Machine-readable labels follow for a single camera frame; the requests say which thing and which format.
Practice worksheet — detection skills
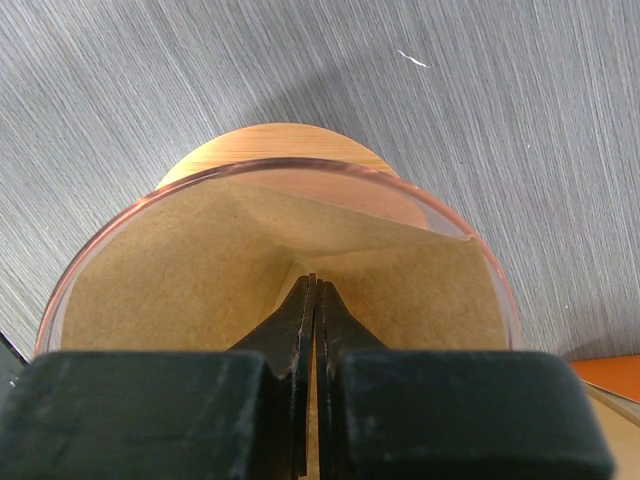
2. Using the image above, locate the coffee filter paper pack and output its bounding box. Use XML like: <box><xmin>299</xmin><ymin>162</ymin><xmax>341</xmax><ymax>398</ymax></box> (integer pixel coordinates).
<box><xmin>569</xmin><ymin>354</ymin><xmax>640</xmax><ymax>480</ymax></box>

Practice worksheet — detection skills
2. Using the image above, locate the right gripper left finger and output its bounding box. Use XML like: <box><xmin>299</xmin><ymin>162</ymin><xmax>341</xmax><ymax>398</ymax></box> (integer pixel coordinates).
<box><xmin>1</xmin><ymin>275</ymin><xmax>316</xmax><ymax>479</ymax></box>

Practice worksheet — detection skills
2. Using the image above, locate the round wooden dripper stand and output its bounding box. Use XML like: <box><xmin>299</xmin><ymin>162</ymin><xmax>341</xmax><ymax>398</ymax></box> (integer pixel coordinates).
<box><xmin>159</xmin><ymin>123</ymin><xmax>428</xmax><ymax>229</ymax></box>

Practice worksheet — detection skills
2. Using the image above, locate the pink glass dripper cone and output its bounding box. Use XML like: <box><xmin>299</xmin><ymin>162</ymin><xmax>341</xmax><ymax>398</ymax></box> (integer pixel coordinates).
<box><xmin>34</xmin><ymin>158</ymin><xmax>522</xmax><ymax>355</ymax></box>

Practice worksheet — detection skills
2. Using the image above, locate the brown paper coffee filter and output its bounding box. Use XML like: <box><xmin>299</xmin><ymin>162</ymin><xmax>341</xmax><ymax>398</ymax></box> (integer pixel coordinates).
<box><xmin>61</xmin><ymin>180</ymin><xmax>509</xmax><ymax>350</ymax></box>

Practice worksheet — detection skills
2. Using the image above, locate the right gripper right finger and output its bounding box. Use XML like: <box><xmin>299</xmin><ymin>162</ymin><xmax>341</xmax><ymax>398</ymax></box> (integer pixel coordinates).
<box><xmin>315</xmin><ymin>282</ymin><xmax>615</xmax><ymax>479</ymax></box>

